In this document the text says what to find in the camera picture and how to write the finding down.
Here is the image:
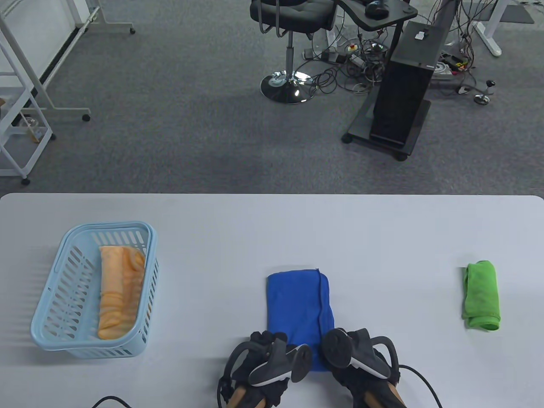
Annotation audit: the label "person's right hand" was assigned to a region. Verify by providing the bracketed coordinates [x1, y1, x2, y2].
[321, 327, 403, 408]

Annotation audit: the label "person's left hand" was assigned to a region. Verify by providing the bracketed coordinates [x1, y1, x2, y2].
[219, 331, 313, 408]

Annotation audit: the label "blue towel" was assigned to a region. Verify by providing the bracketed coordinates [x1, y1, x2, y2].
[266, 268, 335, 372]

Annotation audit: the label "green rectangular towel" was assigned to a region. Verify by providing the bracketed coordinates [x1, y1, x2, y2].
[462, 260, 501, 331]

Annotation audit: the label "orange towel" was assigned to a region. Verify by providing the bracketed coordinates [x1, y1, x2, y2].
[98, 245, 146, 340]

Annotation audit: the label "person's left forearm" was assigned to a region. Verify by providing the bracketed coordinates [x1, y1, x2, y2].
[227, 385, 251, 408]

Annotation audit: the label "person's right forearm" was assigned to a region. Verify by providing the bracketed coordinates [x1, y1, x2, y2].
[365, 380, 406, 408]

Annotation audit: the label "light blue plastic basket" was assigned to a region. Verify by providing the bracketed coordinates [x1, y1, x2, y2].
[30, 220, 160, 357]

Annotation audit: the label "black computer tower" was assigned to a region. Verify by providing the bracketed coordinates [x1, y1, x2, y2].
[370, 20, 448, 149]

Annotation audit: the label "white power strip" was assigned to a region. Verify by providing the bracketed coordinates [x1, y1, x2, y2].
[303, 48, 340, 63]

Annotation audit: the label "small metal stand black knob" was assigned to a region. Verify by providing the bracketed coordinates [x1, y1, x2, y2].
[457, 79, 496, 105]

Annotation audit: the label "white wheeled rack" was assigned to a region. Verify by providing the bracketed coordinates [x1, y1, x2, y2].
[0, 40, 57, 185]

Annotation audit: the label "black office chair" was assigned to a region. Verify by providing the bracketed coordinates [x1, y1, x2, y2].
[250, 0, 337, 105]

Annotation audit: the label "white whiteboard stand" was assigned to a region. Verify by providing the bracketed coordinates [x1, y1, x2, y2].
[0, 0, 136, 123]

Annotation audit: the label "black rolling desk stand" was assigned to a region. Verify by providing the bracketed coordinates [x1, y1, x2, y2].
[336, 0, 432, 161]

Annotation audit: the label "black desk column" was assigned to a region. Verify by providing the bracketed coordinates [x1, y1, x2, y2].
[427, 0, 460, 47]

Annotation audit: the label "white desk leg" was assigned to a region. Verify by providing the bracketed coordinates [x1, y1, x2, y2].
[473, 0, 510, 57]

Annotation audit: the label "dark floor mat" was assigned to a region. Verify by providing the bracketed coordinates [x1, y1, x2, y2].
[498, 1, 535, 24]

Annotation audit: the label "black round controller white handle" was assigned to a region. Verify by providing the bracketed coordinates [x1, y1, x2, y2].
[324, 329, 391, 379]
[249, 343, 313, 386]

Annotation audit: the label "black glove cable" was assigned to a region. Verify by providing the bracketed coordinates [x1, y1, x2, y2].
[399, 365, 442, 408]
[217, 342, 260, 408]

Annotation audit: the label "tangled black floor cables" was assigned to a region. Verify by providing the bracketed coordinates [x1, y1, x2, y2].
[303, 25, 389, 95]

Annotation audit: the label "tangled coloured wires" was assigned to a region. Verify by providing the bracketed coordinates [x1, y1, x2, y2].
[419, 0, 483, 75]

